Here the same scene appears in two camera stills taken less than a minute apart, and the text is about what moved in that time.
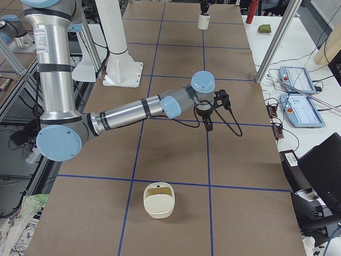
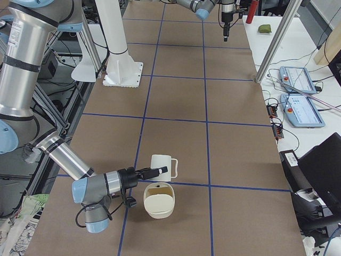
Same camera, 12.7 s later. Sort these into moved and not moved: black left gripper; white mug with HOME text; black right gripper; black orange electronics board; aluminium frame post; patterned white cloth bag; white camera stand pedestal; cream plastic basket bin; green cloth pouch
Moved: black right gripper; white mug with HOME text; black left gripper
Not moved: white camera stand pedestal; green cloth pouch; cream plastic basket bin; patterned white cloth bag; black orange electronics board; aluminium frame post
